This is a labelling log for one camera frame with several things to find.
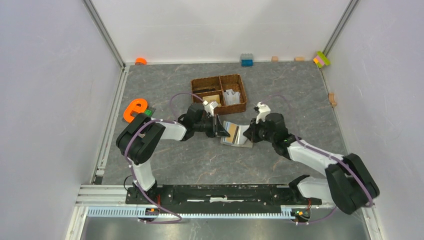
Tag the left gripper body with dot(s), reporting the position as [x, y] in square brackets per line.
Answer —
[210, 126]

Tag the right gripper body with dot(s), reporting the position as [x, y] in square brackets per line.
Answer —
[261, 133]

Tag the tan credit card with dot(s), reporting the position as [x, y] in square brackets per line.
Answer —
[233, 130]

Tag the grey card holder wallet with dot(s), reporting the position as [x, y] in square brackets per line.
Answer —
[241, 140]

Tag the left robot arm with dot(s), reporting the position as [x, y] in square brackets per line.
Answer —
[138, 141]

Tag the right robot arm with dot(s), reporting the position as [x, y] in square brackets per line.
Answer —
[347, 183]

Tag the yellow card in basket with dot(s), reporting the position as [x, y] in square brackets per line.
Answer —
[212, 98]

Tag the white cards in basket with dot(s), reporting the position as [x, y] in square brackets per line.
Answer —
[231, 97]

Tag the black item in basket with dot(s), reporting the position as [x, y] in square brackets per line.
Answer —
[203, 90]

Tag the brown wicker divided basket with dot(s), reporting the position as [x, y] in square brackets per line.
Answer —
[221, 83]

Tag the green toy block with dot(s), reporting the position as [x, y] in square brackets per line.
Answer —
[149, 112]

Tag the blue grey toy brick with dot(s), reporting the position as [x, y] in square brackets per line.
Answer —
[246, 59]

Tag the orange plastic tape dispenser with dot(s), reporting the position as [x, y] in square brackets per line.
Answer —
[136, 106]

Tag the wooden arch block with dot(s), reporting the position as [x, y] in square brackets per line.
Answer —
[332, 99]

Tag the flat wooden block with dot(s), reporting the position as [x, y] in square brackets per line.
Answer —
[299, 59]

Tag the multicolour toy brick stack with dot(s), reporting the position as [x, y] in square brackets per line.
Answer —
[321, 60]

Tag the orange round cap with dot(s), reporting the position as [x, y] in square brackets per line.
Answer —
[140, 61]

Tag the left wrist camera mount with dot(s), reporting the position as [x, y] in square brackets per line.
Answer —
[209, 107]

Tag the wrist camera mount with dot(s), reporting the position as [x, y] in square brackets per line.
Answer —
[209, 107]
[262, 111]

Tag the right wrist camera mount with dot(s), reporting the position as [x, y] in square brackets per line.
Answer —
[262, 111]

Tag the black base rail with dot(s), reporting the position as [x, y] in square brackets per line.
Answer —
[228, 198]

